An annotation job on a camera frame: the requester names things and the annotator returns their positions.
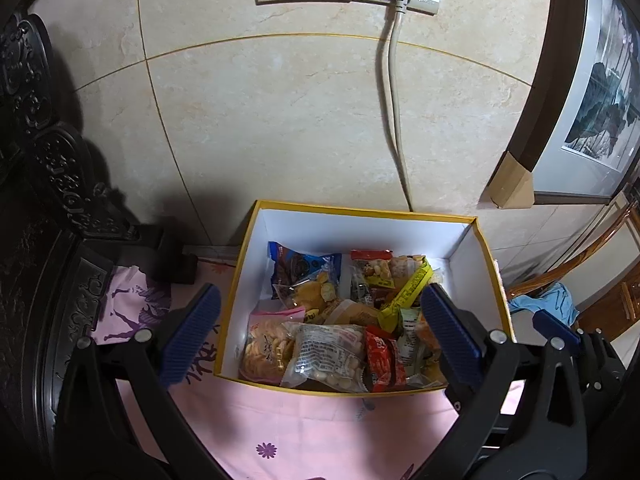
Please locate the round cracker packet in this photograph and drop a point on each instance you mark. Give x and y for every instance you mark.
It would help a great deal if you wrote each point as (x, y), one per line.
(265, 347)

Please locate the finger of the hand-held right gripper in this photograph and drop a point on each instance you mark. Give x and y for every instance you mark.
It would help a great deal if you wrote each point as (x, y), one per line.
(552, 325)
(602, 370)

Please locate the long yellow snack packet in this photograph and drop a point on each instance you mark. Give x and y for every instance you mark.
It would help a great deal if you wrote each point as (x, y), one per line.
(407, 292)

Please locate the wooden armchair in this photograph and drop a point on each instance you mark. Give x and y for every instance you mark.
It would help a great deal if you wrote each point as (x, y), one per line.
(615, 270)

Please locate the pink floral tablecloth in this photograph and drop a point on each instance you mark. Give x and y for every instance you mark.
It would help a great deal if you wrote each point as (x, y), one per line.
(300, 435)

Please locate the yellow cardboard box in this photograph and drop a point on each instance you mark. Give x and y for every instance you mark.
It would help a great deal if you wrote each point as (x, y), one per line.
(360, 230)

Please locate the blue cloth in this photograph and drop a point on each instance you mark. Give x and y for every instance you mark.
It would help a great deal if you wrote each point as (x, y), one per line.
(540, 300)

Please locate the cardboard corner protector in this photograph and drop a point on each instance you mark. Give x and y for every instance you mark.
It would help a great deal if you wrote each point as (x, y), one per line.
(510, 185)

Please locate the clear yellow chip packet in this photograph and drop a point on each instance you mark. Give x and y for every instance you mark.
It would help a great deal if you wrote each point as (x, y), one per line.
(312, 290)

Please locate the clear white bean packet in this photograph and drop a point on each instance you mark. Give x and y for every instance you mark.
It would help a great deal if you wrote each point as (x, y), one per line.
(325, 357)

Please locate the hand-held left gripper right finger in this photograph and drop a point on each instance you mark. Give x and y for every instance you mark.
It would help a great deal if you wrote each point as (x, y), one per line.
(450, 340)

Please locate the blue cookie packet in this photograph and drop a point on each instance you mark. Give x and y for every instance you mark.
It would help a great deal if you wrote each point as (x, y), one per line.
(300, 265)

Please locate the framed lotus painting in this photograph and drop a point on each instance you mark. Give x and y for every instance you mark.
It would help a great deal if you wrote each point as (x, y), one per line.
(590, 85)

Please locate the red snack packet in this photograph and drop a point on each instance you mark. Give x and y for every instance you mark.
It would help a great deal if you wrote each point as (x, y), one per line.
(382, 360)

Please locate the light green snack packet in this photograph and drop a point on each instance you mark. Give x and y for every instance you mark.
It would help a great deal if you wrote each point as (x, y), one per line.
(407, 327)

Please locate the orange cracker packet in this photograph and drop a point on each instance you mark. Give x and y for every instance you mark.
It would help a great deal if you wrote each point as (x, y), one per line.
(429, 335)

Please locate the dark carved wooden furniture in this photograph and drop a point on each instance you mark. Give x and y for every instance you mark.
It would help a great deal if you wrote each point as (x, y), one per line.
(45, 185)

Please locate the red header nut packet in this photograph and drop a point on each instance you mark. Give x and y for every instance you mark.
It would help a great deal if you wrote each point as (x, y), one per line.
(370, 265)

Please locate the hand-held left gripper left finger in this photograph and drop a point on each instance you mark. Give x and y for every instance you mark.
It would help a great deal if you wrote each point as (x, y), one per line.
(192, 330)

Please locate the yellow label bread packet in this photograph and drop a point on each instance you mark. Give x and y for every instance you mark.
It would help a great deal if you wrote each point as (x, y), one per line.
(347, 315)

